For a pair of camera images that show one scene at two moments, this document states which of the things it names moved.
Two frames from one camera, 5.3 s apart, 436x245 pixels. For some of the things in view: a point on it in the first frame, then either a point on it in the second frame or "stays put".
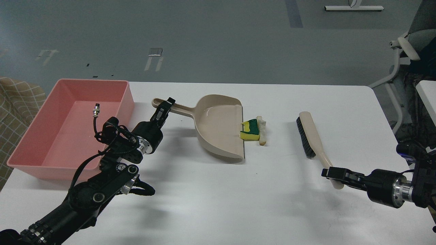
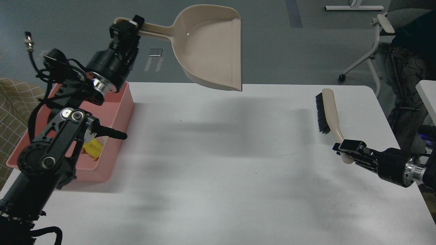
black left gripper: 150,136 -> 112,65
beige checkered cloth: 20,102 stays put
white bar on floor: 355,7 stays put
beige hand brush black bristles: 311,146 -> 327,118
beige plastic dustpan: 218,119 -> 207,38
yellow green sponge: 251,131 -> 93,147
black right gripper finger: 342,173 -> 356,146
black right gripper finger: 364,186 -> 367,163
